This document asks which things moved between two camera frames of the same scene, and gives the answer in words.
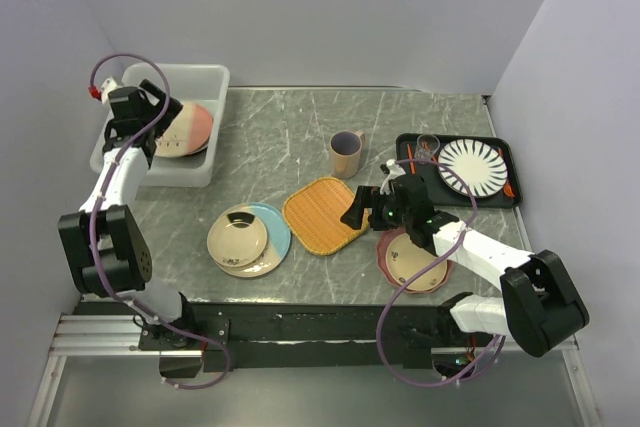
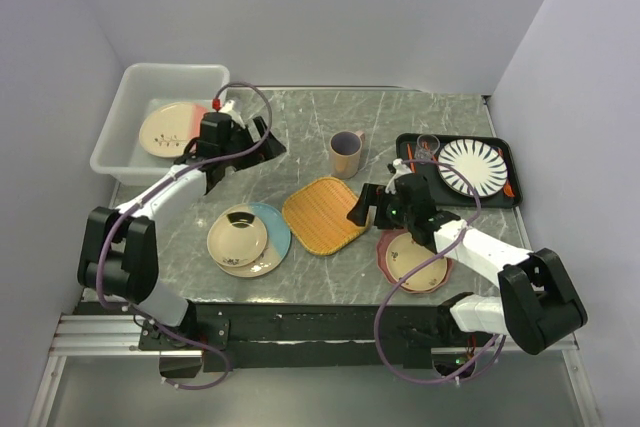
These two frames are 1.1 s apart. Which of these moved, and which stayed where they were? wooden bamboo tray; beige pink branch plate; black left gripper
Moved: black left gripper
Stayed: wooden bamboo tray; beige pink branch plate
